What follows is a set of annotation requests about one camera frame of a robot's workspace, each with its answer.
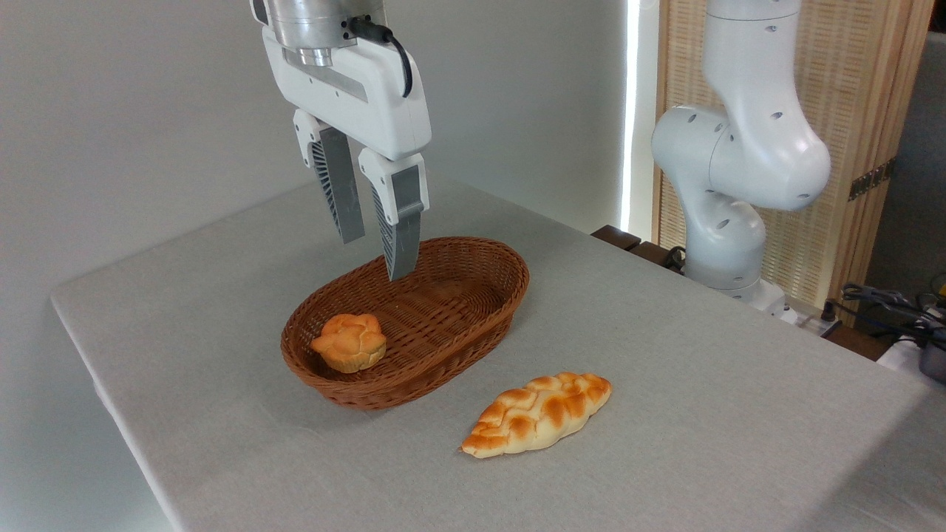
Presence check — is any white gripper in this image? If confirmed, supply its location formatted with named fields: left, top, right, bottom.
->
left=262, top=26, right=432, bottom=282

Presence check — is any long braided bread loaf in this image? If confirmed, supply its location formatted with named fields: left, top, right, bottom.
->
left=460, top=372, right=613, bottom=460

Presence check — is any brown wicker oval basket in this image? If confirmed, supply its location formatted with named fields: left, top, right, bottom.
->
left=281, top=236, right=531, bottom=412

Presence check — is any round golden bread roll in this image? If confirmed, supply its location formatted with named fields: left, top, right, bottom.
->
left=310, top=313, right=388, bottom=374

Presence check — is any dark brown wooden board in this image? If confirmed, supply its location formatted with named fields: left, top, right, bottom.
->
left=591, top=225, right=690, bottom=276

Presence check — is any grey tablecloth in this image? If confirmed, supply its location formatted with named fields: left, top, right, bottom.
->
left=50, top=176, right=946, bottom=532

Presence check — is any black metal screen hinge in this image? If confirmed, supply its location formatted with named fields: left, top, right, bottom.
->
left=848, top=157, right=897, bottom=202

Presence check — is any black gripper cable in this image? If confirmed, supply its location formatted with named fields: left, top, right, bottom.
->
left=343, top=16, right=414, bottom=99

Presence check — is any black cable bundle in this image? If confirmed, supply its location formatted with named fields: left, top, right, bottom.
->
left=839, top=282, right=946, bottom=345

